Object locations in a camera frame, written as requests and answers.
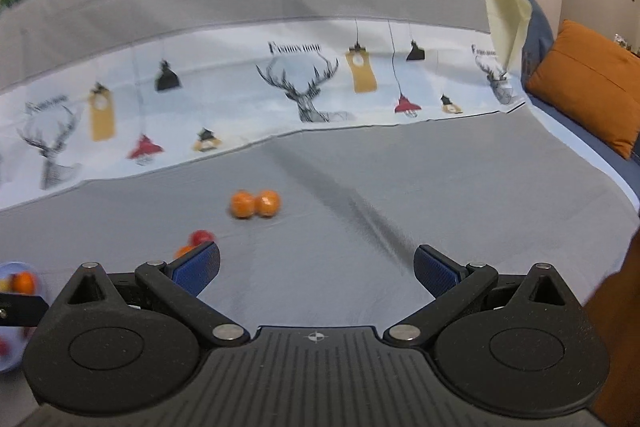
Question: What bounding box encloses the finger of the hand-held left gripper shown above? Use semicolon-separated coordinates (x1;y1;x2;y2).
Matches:
0;292;51;329

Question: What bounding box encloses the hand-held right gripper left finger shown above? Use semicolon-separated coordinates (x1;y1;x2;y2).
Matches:
59;240;252;349

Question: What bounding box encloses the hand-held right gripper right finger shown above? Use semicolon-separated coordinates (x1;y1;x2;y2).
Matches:
382;244;582;349

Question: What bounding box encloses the blue plastic plate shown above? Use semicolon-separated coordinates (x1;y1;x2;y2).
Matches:
0;261;50;374

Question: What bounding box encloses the shiny orange kumquat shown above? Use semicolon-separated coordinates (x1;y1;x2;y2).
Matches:
254;189;282;219

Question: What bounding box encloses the grey printed blanket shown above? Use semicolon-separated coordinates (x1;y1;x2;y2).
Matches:
0;0;640;427

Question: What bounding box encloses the brown wooden board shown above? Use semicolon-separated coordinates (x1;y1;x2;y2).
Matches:
582;232;640;427

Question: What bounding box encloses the blue sofa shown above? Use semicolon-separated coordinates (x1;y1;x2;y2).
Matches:
509;0;640;212

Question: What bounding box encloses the orange pillow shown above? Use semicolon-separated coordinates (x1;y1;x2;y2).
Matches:
524;19;640;160

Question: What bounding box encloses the cream cloth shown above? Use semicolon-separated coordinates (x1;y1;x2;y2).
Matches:
477;0;534;74

